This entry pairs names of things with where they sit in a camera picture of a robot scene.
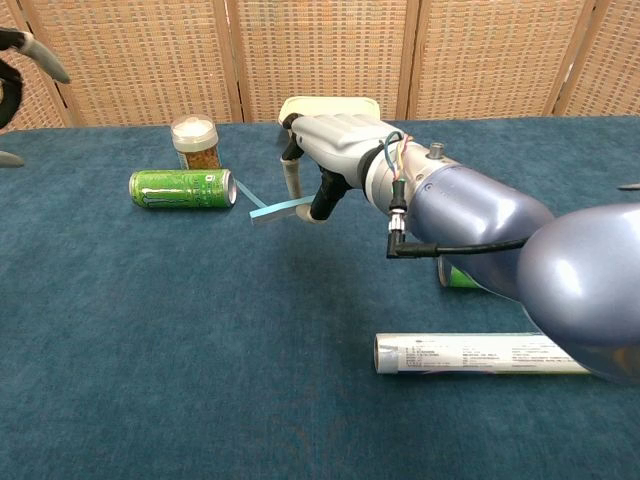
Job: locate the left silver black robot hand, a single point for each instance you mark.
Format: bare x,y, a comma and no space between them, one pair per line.
45,55

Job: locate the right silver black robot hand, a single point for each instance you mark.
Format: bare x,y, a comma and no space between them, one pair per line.
340,140

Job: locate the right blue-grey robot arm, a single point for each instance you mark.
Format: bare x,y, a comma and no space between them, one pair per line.
475,210

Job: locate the cream lidded lunch box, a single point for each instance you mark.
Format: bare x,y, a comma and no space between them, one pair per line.
325,105

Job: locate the bamboo folding screen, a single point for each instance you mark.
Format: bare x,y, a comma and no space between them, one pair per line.
320,55

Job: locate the white-lidded spice jar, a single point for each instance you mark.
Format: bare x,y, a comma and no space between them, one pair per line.
196,142

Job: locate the green drink can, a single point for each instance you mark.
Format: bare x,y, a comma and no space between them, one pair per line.
180,189

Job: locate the green Pringles can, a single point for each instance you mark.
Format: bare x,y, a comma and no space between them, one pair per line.
460,279

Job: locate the blue felt table mat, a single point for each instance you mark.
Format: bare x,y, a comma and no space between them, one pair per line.
175,325

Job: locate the white printed tube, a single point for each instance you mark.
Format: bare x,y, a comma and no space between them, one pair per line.
465,355

